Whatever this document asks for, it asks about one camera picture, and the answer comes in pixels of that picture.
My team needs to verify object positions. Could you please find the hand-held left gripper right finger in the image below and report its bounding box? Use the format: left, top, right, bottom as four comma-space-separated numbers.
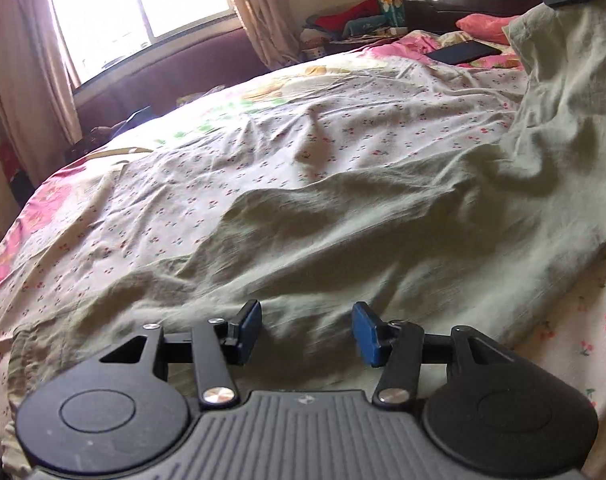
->
351, 301, 531, 407

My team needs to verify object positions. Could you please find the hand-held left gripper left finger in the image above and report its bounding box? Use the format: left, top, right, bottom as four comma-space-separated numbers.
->
99, 300, 263, 407

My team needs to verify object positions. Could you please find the green cloth sheet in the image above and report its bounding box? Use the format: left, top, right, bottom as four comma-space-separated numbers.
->
5, 0, 606, 406

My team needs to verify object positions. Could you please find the pink pillow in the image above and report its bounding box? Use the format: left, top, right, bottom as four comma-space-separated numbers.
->
456, 12, 521, 36

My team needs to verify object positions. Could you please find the black tablet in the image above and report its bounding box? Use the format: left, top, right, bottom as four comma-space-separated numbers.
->
425, 40, 504, 67

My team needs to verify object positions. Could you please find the cherry print bed sheet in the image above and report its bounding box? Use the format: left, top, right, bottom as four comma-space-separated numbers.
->
0, 52, 606, 480

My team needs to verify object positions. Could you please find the teal cloth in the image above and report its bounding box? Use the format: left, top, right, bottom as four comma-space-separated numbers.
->
342, 14, 390, 37

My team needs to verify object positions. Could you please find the red cloth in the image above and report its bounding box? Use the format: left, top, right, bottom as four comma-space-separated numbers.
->
314, 1, 380, 31

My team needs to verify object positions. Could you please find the pink floral bed cover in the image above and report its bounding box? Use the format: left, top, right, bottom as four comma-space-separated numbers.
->
0, 30, 529, 311

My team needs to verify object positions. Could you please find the blue bag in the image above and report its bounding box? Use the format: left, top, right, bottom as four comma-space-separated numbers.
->
124, 106, 154, 129

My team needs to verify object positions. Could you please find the maroon window bench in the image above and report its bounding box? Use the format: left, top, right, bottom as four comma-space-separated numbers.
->
73, 25, 269, 146

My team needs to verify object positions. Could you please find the red bag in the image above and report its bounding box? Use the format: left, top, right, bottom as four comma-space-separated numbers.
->
0, 140, 34, 197

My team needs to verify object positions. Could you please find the beige curtain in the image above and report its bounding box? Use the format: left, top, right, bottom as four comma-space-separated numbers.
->
0, 0, 84, 191
218, 0, 304, 68

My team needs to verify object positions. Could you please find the window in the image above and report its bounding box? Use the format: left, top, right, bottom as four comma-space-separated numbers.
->
45, 0, 234, 86

